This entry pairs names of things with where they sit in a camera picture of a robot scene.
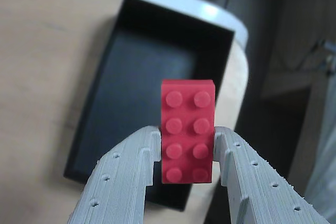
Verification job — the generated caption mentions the black open box bin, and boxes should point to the black open box bin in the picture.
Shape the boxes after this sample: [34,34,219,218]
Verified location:
[62,0,236,211]

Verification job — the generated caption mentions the red lego brick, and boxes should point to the red lego brick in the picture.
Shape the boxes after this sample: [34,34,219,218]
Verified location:
[160,79,216,184]

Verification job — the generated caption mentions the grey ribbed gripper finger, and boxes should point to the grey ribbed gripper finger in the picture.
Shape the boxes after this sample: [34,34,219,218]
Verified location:
[213,126,333,224]
[68,125,162,224]

